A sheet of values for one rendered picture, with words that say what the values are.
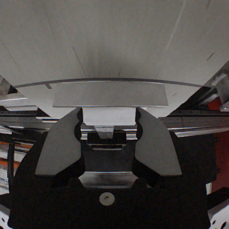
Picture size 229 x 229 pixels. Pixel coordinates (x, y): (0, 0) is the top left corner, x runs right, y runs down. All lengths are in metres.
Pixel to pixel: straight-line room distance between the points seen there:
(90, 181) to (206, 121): 0.54
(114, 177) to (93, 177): 0.03
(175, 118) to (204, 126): 0.16
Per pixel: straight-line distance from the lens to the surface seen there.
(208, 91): 0.56
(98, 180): 0.18
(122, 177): 0.18
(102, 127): 0.21
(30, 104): 0.26
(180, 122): 0.50
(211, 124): 0.62
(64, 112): 0.17
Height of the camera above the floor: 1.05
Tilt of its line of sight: 19 degrees down
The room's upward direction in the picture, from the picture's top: 180 degrees clockwise
